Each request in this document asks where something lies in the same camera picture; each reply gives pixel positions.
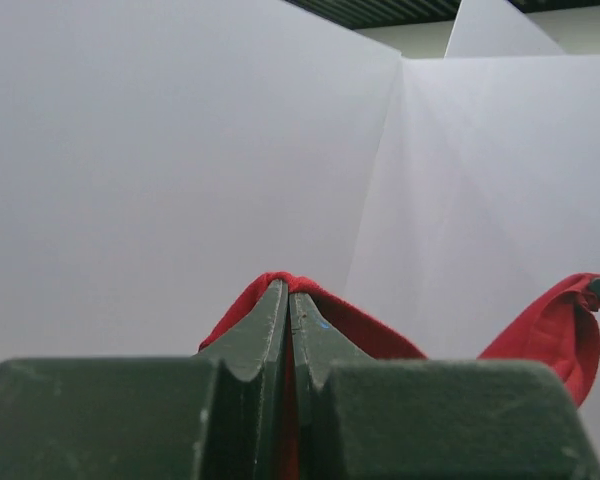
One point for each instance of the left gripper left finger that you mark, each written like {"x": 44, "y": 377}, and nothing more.
{"x": 214, "y": 415}

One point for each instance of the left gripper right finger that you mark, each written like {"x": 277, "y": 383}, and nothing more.
{"x": 362, "y": 418}

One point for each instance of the red t-shirt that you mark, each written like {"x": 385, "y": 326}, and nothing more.
{"x": 558, "y": 329}

